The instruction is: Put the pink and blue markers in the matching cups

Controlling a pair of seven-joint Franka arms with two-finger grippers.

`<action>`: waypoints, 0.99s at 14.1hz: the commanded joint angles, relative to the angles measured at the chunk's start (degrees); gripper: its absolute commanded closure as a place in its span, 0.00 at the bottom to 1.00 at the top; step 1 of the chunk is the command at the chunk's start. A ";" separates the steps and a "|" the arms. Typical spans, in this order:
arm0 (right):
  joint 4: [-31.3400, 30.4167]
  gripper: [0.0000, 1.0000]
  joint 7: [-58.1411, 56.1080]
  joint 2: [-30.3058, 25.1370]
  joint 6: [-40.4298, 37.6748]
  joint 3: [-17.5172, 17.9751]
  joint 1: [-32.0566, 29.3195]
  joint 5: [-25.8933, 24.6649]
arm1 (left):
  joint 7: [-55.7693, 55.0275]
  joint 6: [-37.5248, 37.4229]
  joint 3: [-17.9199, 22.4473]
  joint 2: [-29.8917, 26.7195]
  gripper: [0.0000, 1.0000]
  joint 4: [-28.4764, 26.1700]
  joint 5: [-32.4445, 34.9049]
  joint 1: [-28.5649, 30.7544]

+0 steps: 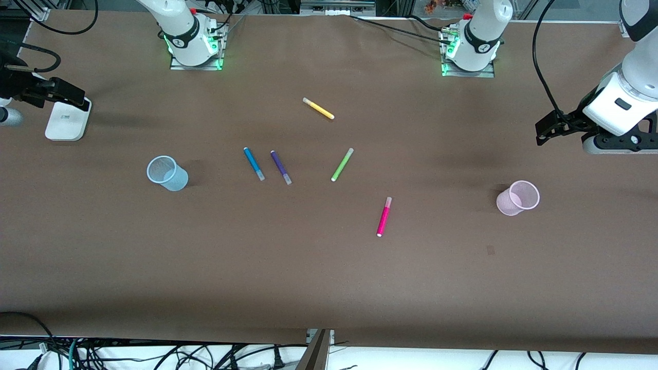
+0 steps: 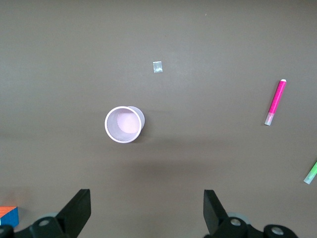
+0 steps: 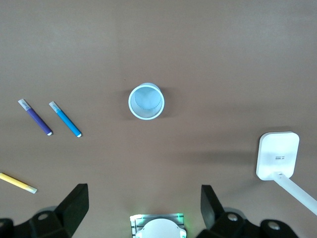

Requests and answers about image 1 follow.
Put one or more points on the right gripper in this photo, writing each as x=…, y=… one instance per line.
x=15, y=82

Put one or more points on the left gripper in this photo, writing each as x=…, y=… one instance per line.
x=574, y=119

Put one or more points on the blue marker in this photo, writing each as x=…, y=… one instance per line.
x=253, y=162

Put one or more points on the pink marker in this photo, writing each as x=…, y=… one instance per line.
x=383, y=218

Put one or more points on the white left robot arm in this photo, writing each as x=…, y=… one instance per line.
x=640, y=67

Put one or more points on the translucent pink plastic cup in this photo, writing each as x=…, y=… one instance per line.
x=514, y=201

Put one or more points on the translucent blue plastic cup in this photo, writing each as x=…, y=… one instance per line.
x=172, y=177

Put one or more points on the green marker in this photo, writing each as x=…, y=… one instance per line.
x=341, y=165

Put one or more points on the purple marker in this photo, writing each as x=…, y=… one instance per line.
x=280, y=165

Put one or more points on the yellow marker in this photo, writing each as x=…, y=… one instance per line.
x=320, y=109

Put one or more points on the grey device box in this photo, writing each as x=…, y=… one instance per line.
x=336, y=6

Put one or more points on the black power plug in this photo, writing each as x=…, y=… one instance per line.
x=278, y=358

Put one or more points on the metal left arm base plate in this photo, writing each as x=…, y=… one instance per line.
x=488, y=73

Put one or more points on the aluminium frame profile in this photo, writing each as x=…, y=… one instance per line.
x=31, y=9

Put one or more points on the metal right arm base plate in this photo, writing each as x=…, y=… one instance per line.
x=218, y=61

